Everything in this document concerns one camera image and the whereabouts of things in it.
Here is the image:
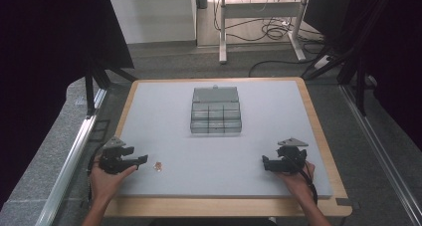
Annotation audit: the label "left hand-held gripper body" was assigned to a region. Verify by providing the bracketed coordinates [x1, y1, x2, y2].
[99, 135, 135, 176]

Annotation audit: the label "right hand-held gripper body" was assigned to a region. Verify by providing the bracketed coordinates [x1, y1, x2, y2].
[269, 137, 310, 174]

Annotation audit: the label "clear plastic compartment box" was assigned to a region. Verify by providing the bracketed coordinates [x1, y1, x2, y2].
[189, 85, 243, 134]

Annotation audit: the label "person's right hand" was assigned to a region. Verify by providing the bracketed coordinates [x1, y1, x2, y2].
[274, 160, 317, 202]

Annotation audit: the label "person's left hand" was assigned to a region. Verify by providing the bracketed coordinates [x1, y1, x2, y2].
[89, 154, 138, 202]

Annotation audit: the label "grey foam mat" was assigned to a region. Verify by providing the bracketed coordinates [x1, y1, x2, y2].
[117, 80, 333, 199]

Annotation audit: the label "black metal stand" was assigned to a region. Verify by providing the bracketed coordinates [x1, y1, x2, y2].
[303, 0, 399, 117]
[84, 58, 138, 117]

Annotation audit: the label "white power strip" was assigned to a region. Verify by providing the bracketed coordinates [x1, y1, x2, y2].
[313, 55, 331, 71]

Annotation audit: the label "white cabinet panel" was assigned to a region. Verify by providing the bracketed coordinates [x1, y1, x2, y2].
[108, 0, 197, 45]

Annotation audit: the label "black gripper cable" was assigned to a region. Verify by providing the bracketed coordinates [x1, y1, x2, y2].
[288, 152, 319, 205]

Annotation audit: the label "aluminium rail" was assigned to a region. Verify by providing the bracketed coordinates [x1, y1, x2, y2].
[34, 88, 107, 226]
[339, 85, 422, 225]

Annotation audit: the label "black floor cables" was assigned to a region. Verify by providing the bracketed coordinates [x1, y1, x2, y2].
[213, 0, 327, 78]

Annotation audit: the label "white desk frame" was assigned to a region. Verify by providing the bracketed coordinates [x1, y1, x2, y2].
[218, 0, 313, 65]

